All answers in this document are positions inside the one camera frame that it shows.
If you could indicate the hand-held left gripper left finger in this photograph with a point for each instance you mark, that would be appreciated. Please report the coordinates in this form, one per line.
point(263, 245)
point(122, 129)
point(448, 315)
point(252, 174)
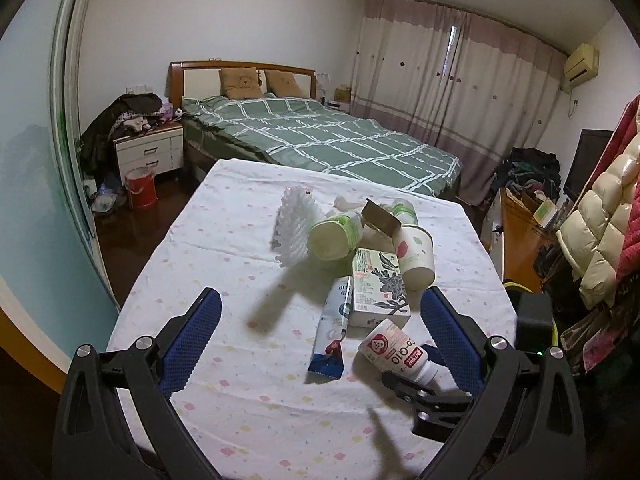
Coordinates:
point(192, 345)

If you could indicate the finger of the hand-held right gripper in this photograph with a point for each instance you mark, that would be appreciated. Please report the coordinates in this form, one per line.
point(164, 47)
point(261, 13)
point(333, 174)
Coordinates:
point(410, 386)
point(435, 422)

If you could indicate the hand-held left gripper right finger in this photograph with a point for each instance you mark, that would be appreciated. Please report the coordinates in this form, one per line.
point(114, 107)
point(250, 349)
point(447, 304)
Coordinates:
point(450, 340)

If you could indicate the black bin with yellow rim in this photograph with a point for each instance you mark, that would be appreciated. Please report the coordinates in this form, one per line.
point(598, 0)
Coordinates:
point(512, 286)

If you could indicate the white bottle with red label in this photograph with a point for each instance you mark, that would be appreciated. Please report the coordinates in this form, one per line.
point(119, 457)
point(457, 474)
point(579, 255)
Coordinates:
point(392, 347)

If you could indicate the white carton with leaf print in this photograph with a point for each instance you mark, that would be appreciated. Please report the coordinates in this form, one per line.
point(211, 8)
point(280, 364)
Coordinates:
point(377, 285)

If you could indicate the paper cup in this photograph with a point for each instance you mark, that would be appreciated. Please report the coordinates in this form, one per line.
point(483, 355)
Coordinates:
point(412, 255)

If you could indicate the blue and white tube packet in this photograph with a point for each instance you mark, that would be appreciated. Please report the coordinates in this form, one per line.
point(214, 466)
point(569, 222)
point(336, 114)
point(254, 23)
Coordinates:
point(334, 330)

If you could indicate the clear jar with green lid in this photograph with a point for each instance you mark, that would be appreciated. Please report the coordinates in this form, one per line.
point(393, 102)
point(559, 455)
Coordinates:
point(334, 236)
point(405, 210)

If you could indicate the brown cardboard piece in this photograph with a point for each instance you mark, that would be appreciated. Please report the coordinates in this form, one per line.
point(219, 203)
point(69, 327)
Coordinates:
point(380, 216)

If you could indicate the white tissue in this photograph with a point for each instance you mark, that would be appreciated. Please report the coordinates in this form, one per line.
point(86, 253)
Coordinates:
point(345, 203)

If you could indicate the wooden desk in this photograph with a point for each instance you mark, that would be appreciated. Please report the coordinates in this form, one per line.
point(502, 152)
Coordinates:
point(520, 240)

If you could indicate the green and white box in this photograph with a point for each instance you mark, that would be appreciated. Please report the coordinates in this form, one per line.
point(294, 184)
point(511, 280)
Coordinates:
point(546, 209)

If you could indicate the cream puffer jacket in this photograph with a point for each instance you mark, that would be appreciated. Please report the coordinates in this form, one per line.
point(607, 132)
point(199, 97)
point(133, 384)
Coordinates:
point(605, 210)

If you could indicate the dark clothes pile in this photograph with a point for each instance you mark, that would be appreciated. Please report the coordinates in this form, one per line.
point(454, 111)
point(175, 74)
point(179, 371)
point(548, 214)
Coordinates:
point(532, 165)

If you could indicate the red bucket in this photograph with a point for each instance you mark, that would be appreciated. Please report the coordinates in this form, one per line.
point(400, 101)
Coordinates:
point(141, 187)

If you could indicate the black television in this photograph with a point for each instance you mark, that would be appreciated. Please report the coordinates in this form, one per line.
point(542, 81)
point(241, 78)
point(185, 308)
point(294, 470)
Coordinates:
point(587, 160)

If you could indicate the white nightstand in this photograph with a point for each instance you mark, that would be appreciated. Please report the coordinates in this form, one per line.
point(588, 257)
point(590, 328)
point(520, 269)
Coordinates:
point(150, 150)

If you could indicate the sliding wardrobe door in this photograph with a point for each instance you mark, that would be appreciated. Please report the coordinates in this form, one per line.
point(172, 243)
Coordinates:
point(40, 160)

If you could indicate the green plaid quilt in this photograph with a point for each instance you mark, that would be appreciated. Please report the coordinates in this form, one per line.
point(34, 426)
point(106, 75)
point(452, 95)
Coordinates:
point(320, 135)

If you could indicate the clothes pile on nightstand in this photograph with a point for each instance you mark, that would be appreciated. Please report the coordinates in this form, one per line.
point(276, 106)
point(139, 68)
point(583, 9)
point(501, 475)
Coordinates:
point(125, 110)

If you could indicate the pink striped curtain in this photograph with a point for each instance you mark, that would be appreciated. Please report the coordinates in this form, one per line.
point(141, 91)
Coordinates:
point(450, 85)

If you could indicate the brown pillow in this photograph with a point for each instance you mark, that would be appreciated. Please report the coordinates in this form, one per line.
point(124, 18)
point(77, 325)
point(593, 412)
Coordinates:
point(284, 83)
point(241, 82)

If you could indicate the yellow tissue box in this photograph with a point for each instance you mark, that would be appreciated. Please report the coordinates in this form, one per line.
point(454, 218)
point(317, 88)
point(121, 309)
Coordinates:
point(343, 95)

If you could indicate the wooden bed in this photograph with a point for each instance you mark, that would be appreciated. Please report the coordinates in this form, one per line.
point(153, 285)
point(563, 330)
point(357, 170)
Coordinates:
point(200, 67)

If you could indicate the wall air conditioner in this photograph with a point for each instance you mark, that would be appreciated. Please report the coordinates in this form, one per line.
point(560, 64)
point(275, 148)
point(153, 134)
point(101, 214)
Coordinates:
point(581, 62)

